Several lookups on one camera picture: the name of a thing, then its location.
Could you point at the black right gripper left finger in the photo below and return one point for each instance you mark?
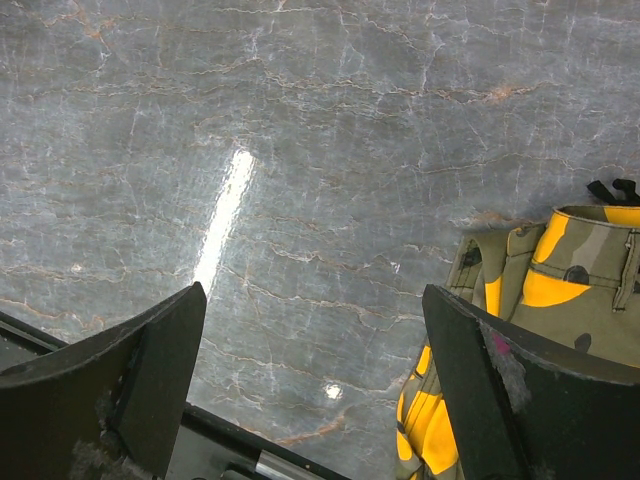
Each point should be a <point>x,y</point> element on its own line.
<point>106,407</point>

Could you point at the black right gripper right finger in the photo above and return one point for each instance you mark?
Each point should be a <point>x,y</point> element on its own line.
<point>524,407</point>

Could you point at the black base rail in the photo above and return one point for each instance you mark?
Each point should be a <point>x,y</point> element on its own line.
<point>207,446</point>

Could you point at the camouflage yellow green cloth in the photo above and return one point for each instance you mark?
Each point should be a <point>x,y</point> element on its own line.
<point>573,280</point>

